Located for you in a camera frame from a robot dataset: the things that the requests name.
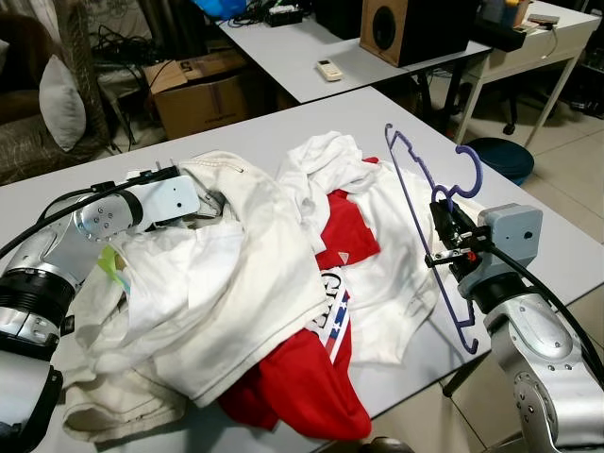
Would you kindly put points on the brown wooden speaker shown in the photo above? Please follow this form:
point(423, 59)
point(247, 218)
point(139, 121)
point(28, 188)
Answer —
point(420, 33)

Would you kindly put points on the grey pillow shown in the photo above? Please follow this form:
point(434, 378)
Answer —
point(61, 104)

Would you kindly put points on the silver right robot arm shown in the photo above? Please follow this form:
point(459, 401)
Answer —
point(538, 330)

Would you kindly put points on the blue plastic bag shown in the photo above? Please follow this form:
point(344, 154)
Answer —
point(222, 8)

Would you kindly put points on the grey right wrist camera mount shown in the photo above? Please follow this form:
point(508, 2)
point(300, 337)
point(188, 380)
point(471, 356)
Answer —
point(514, 231)

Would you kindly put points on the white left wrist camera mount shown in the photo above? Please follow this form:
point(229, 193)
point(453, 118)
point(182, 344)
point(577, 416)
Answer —
point(175, 198)

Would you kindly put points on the white remote control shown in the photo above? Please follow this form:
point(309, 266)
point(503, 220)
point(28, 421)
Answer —
point(328, 70)

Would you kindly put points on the red t-shirt white print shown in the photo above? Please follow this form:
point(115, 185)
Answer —
point(311, 387)

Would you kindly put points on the small brown box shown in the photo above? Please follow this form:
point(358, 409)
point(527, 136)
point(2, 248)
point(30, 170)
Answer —
point(543, 19)

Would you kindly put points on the purple plastic hanger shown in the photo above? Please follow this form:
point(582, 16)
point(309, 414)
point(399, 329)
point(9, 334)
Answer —
point(478, 168)

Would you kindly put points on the labelled cardboard box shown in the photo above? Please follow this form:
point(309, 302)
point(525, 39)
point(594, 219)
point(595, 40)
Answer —
point(203, 99)

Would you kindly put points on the grey desk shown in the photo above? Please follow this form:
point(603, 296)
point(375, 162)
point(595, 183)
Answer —
point(283, 57)

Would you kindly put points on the brown wicker armchair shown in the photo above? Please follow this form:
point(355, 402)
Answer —
point(28, 156)

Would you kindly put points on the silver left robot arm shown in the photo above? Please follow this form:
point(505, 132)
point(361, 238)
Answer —
point(47, 260)

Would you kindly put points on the white desk white legs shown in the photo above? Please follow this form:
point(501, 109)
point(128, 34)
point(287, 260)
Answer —
point(557, 42)

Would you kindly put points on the black box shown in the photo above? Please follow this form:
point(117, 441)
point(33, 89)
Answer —
point(335, 14)

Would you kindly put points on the black desk tray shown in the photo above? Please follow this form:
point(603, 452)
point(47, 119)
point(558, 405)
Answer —
point(500, 36)

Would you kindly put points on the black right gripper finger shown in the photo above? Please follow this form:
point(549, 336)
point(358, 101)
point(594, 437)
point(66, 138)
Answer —
point(440, 213)
point(461, 219)

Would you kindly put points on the dark blue round basin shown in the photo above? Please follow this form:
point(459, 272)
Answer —
point(500, 159)

